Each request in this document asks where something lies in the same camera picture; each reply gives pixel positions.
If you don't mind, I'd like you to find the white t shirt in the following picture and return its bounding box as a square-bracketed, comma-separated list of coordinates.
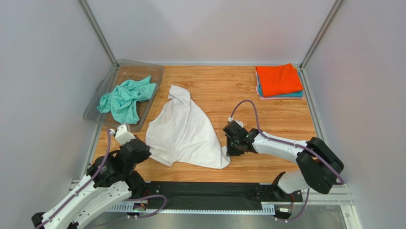
[145, 85, 231, 169]

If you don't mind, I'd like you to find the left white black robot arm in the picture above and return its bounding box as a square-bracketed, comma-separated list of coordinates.
[31, 138, 151, 229]

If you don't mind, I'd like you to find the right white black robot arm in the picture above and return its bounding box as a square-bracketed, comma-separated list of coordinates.
[223, 121, 345, 201]

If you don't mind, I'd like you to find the mint green t shirt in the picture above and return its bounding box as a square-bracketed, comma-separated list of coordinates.
[97, 75, 157, 125]

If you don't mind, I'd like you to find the clear plastic bin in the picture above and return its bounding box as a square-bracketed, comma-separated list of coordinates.
[83, 59, 164, 132]

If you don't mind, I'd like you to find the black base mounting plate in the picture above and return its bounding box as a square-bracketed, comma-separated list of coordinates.
[142, 181, 303, 210]

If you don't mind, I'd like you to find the folded orange t shirt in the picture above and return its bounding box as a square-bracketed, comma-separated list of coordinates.
[255, 63, 304, 98]

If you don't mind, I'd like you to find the folded teal t shirt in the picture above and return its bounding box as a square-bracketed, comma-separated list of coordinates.
[257, 70, 304, 98]

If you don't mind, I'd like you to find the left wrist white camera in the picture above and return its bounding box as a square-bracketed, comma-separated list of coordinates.
[109, 123, 136, 146]

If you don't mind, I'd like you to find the aluminium frame rail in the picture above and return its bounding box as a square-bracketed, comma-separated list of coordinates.
[55, 179, 362, 229]

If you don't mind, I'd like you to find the left aluminium corner post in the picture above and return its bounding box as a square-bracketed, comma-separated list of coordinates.
[77, 0, 116, 65]

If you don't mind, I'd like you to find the aluminium corner post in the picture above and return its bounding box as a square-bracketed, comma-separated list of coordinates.
[77, 0, 116, 65]
[300, 0, 345, 71]

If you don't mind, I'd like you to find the right aluminium corner post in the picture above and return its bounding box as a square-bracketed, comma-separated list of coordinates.
[300, 0, 345, 71]

